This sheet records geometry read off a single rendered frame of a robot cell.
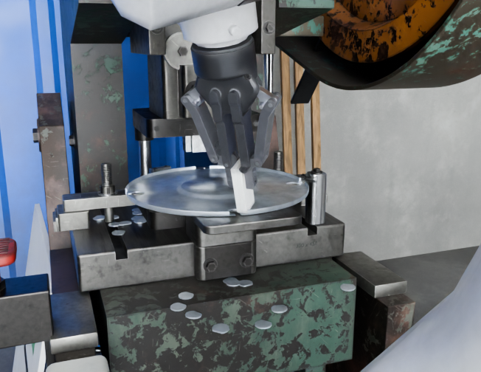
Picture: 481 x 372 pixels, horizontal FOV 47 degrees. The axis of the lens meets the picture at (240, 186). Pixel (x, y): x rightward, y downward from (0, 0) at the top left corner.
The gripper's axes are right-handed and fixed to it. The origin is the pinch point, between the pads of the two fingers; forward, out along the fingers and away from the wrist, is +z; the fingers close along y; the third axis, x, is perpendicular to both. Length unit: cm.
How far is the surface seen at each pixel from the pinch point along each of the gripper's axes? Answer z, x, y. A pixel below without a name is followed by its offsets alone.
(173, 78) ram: -9.5, 13.5, -16.0
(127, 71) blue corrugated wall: 26, 102, -91
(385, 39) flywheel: -6.5, 41.1, 11.6
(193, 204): 4.0, -0.2, -8.2
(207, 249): 12.6, 0.3, -7.7
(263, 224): 3.8, -2.9, 3.5
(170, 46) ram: -14.4, 13.8, -15.7
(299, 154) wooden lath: 63, 116, -33
